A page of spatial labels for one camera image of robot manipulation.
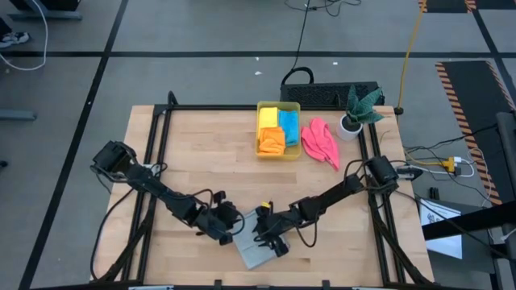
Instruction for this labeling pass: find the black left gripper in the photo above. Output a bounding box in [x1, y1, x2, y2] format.
[201, 191, 243, 247]

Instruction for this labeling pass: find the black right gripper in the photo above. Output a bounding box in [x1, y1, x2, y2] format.
[253, 206, 299, 258]

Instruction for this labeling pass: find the grey microfiber towel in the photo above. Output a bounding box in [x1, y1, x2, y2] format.
[232, 209, 289, 271]

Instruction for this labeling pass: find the yellow translucent plastic bin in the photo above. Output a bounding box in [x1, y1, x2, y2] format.
[255, 100, 303, 162]

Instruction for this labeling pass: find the orange microfiber towel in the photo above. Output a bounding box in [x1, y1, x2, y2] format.
[257, 126, 287, 156]

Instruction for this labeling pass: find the pink microfiber towel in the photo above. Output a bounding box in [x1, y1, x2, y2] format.
[301, 117, 341, 172]

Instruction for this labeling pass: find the blue microfiber towel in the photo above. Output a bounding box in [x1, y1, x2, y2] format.
[277, 110, 301, 147]

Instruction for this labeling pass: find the yellow microfiber towel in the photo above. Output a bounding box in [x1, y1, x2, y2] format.
[257, 106, 280, 131]

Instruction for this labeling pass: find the white plant pot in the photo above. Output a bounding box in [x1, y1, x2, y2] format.
[335, 114, 364, 142]

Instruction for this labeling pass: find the green snake plant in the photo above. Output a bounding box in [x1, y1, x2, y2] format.
[345, 84, 386, 126]

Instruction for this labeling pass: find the white paper sheet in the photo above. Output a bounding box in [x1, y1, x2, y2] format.
[418, 197, 464, 260]

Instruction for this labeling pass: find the black metal beam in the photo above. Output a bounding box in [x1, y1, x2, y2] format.
[420, 198, 516, 242]

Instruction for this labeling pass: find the grey floor foot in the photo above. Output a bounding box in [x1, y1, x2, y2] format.
[0, 109, 39, 122]

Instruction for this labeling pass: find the black hazard-striped floor mat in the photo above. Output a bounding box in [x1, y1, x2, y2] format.
[434, 60, 516, 207]
[417, 0, 516, 15]

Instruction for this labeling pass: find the person's foot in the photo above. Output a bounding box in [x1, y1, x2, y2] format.
[0, 18, 31, 50]

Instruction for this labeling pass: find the dark desk base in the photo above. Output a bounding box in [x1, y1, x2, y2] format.
[7, 0, 84, 23]

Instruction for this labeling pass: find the black floor cable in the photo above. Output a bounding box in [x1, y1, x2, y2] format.
[280, 0, 363, 87]

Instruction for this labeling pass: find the yellow hanging cable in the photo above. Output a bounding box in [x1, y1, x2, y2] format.
[396, 0, 428, 117]

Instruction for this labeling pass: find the white floor cable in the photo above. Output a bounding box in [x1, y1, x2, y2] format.
[0, 0, 49, 73]

